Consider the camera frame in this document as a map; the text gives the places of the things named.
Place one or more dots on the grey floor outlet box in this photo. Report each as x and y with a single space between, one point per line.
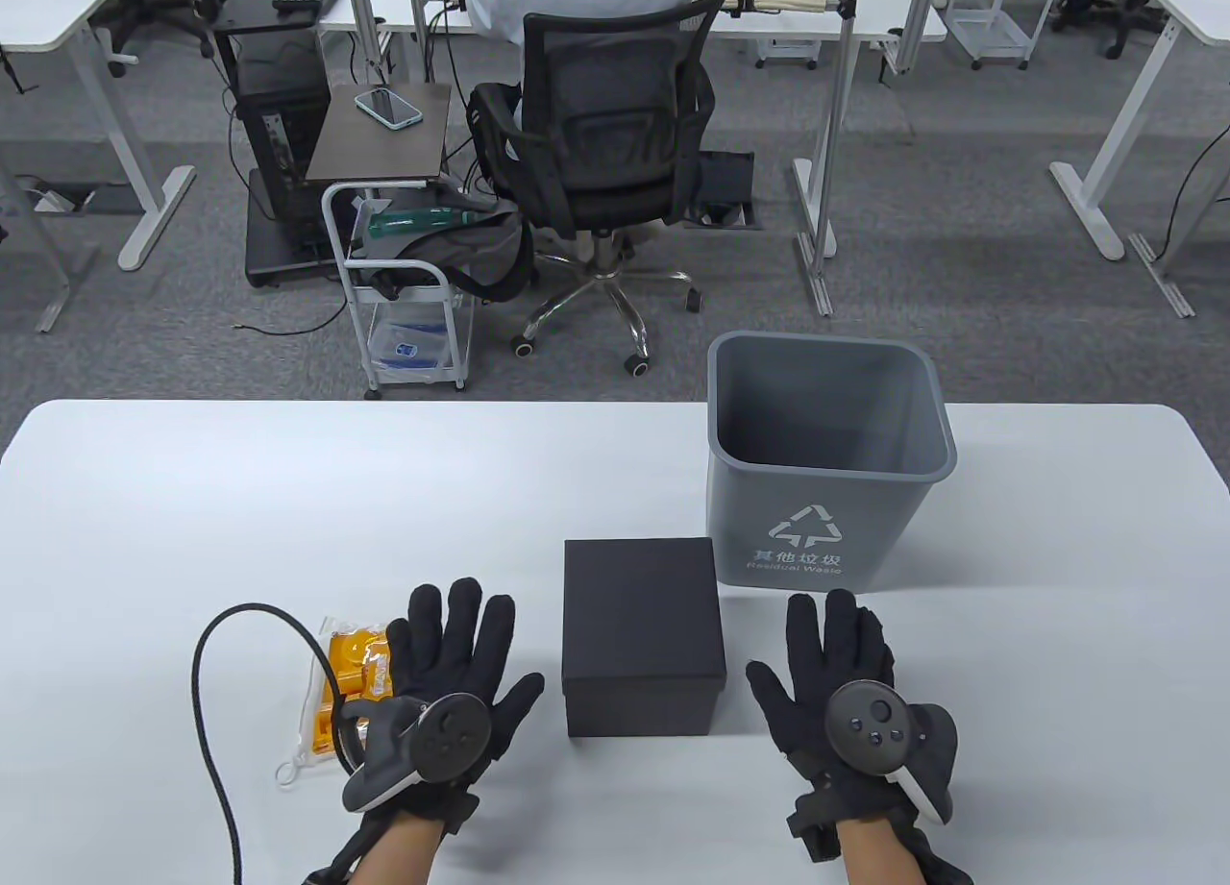
58 200

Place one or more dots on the clear plastic box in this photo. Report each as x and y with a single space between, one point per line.
413 347

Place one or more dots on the smartphone with teal case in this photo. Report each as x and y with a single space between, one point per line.
389 109

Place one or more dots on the grey backpack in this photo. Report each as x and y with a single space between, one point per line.
461 251

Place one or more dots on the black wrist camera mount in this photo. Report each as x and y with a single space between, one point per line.
812 823

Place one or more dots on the small amber object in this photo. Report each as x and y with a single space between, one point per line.
351 656

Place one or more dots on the black computer cart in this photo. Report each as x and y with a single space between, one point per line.
288 262

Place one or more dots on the white rolling cart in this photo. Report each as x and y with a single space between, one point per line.
358 337

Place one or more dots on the black computer tower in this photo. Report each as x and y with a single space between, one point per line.
279 87

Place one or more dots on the person's right hand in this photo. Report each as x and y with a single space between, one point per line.
826 650

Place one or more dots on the person's left hand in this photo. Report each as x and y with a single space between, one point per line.
452 654

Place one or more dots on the grey plastic waste bin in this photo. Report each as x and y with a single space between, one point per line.
750 539

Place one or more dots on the black gift box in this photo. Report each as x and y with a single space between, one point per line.
644 712

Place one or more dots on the black floor outlet box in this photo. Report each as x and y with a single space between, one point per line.
725 179

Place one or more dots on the aluminium frame post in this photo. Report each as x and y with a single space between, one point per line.
831 155
370 20

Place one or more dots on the person's right forearm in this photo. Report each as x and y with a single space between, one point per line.
874 856

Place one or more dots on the black gift box lid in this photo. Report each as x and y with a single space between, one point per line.
639 606

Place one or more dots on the green bottle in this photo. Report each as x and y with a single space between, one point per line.
423 219

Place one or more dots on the black mesh office chair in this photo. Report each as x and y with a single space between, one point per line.
596 203

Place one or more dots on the brown side table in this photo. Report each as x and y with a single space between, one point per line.
384 150

